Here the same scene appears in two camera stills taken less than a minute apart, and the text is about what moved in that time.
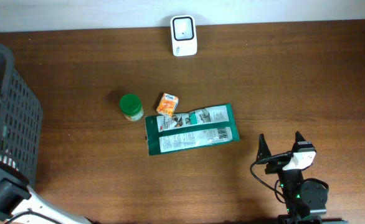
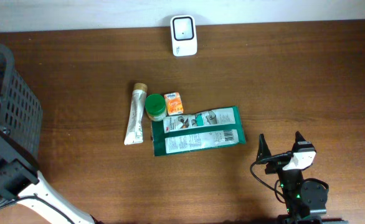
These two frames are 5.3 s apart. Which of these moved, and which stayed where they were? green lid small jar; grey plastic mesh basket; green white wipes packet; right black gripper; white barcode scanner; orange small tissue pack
Moved: green lid small jar; orange small tissue pack; green white wipes packet
Stayed: grey plastic mesh basket; right black gripper; white barcode scanner
